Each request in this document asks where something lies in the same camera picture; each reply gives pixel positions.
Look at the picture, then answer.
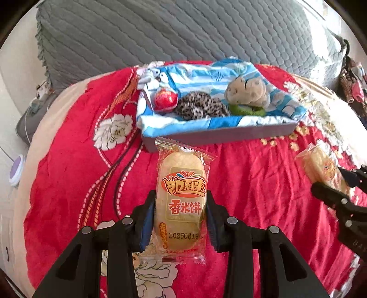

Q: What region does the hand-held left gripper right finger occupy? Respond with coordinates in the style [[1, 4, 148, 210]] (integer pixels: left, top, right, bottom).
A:
[[205, 189, 330, 298]]

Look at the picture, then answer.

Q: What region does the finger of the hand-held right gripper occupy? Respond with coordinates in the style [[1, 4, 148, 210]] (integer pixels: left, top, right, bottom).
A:
[[311, 182, 367, 230], [340, 166, 367, 190]]

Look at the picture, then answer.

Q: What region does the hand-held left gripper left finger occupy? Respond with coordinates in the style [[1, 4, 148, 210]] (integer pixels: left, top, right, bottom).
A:
[[31, 189, 157, 298]]

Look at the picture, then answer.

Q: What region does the yellow rice cracker packet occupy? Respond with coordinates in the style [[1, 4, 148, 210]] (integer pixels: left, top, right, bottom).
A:
[[295, 145, 352, 198], [139, 137, 218, 265]]

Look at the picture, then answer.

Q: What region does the red and blue toy egg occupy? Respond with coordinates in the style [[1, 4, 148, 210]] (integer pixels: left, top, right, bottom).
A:
[[154, 87, 180, 112]]

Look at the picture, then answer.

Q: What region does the beige plush toy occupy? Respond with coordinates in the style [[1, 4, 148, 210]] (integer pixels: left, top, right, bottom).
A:
[[224, 75, 270, 109]]

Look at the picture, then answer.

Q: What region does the blue striped cartoon cloth box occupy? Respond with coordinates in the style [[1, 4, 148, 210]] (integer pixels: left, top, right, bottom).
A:
[[136, 57, 309, 152]]

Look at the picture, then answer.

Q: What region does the red floral blanket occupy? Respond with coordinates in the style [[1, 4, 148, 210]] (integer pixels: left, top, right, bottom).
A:
[[14, 61, 367, 298]]

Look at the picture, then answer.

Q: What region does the dark floral clothing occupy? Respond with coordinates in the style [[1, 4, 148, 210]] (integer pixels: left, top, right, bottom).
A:
[[338, 54, 367, 112]]

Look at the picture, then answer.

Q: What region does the leopard print scrunchie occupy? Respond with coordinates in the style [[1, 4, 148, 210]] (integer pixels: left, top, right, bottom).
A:
[[175, 91, 230, 120]]

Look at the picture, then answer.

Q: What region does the purple and white round device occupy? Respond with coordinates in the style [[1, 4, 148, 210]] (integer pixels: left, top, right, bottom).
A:
[[7, 153, 26, 187]]

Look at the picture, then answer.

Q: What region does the grey cloth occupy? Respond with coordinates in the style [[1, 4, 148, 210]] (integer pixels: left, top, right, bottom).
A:
[[16, 94, 55, 141]]

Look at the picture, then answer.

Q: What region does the grey quilted cover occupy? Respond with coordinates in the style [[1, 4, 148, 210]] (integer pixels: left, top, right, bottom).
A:
[[36, 0, 345, 89]]

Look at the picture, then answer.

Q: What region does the green ring hair tie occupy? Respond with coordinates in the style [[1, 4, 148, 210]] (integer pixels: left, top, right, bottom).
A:
[[228, 103, 266, 116]]

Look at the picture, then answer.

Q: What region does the white cable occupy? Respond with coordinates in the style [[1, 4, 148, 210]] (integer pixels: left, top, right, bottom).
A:
[[22, 109, 33, 146]]

